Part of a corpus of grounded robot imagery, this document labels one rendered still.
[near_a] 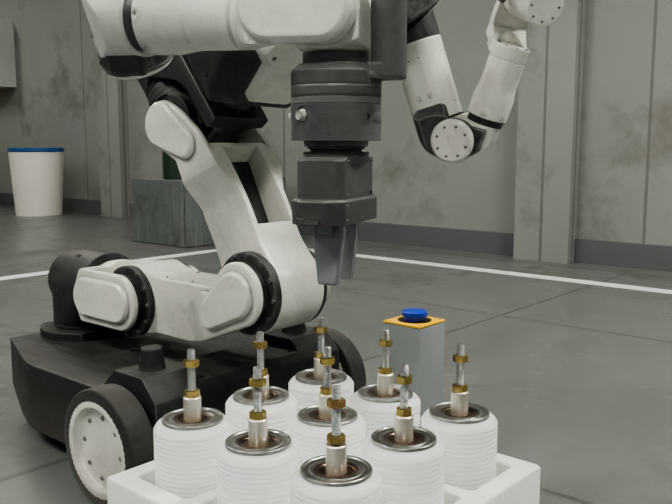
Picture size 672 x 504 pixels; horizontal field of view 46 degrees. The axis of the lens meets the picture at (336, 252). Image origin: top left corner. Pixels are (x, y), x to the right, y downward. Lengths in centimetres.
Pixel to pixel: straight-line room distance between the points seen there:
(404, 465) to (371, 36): 45
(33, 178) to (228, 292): 573
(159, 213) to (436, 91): 349
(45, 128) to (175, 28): 695
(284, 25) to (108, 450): 82
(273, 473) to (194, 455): 12
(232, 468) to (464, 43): 378
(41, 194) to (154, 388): 573
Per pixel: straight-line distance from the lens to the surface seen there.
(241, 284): 129
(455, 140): 139
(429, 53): 142
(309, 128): 74
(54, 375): 156
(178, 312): 151
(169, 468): 99
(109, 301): 160
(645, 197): 402
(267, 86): 131
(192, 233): 462
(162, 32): 83
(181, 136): 140
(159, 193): 475
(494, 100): 140
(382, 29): 75
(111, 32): 87
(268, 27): 75
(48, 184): 700
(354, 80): 74
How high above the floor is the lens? 59
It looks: 8 degrees down
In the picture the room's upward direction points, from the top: straight up
